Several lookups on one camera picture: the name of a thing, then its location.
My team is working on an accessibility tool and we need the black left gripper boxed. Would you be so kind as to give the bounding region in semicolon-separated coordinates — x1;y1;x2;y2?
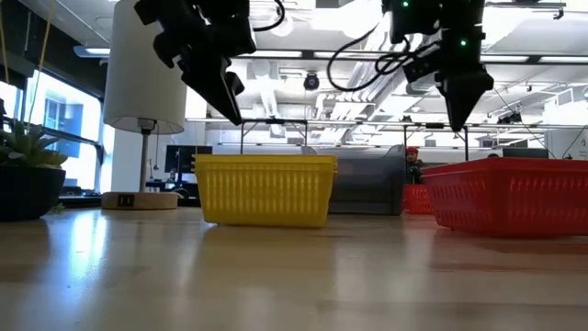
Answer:
135;0;257;126

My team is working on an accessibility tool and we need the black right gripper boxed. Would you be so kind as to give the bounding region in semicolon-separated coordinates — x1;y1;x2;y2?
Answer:
435;25;495;132

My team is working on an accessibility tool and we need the grey translucent plastic container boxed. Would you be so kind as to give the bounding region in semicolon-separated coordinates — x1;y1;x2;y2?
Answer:
328;158;407;216
337;143;407;161

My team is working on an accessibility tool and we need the red plastic basket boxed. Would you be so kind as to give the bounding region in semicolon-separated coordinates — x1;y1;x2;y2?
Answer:
424;165;588;239
421;157;588;178
402;183;434;216

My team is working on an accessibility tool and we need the black computer monitor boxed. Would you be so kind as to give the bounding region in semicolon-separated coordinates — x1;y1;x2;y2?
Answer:
502;146;550;160
164;144;213;175

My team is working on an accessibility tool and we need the white shade wooden base lamp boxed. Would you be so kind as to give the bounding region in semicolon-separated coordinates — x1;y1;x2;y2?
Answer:
101;0;187;211

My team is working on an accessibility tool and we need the rectangular ceiling light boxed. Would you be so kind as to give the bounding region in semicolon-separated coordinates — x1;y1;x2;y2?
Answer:
72;44;112;60

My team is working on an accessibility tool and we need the green plant in black pot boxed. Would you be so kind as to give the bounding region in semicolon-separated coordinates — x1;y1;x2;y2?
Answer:
0;117;69;223

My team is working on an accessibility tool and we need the black metal frame stand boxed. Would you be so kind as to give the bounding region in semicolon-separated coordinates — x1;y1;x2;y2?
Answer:
402;120;470;162
240;118;310;155

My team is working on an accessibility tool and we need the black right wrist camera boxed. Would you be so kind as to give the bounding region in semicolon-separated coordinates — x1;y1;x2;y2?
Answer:
402;51;445;85

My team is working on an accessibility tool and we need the black round overhead camera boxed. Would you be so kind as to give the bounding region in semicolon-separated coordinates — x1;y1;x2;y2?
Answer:
302;71;322;92

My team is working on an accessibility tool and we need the black overhead rail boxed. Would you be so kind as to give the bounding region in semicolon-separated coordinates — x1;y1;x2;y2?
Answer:
233;48;588;65

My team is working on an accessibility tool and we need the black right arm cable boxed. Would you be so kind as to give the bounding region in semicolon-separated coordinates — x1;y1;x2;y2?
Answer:
326;25;443;93

